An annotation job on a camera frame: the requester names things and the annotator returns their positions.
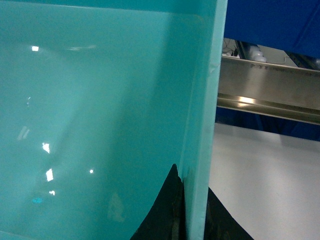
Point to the blue bin on right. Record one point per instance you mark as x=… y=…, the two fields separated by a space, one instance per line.
x=289 y=25

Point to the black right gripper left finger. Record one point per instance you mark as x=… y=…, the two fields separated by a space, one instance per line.
x=166 y=218

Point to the teal plastic bin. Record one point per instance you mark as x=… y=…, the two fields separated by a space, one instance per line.
x=99 y=99

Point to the stainless steel shelf rail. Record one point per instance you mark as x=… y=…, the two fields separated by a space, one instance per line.
x=268 y=89

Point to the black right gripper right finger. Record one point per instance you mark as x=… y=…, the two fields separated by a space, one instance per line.
x=219 y=224

